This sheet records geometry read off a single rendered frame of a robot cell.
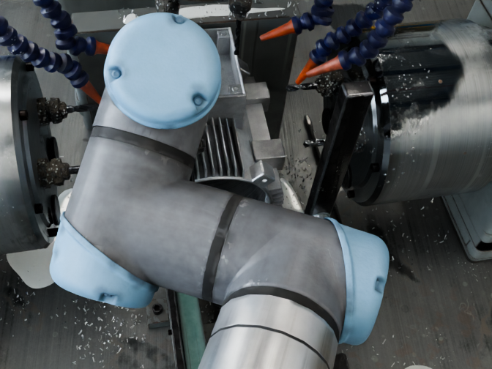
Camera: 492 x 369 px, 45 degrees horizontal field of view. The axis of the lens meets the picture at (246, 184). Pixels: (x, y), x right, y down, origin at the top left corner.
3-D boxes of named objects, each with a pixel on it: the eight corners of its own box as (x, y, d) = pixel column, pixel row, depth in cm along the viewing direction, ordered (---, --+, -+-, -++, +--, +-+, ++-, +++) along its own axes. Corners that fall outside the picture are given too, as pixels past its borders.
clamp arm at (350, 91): (302, 210, 81) (339, 77, 60) (323, 207, 81) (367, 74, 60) (308, 233, 79) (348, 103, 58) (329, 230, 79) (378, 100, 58)
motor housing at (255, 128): (133, 143, 95) (121, 54, 79) (251, 132, 97) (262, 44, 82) (143, 255, 84) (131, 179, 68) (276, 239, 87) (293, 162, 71)
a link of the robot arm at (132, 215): (185, 332, 36) (236, 161, 38) (18, 279, 38) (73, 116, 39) (206, 321, 44) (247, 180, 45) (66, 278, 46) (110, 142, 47)
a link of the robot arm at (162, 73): (80, 111, 36) (123, -17, 37) (96, 138, 47) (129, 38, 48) (203, 150, 37) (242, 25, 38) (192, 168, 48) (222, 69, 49)
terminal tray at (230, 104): (154, 72, 82) (151, 31, 77) (230, 66, 84) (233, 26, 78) (162, 140, 76) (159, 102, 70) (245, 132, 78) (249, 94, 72)
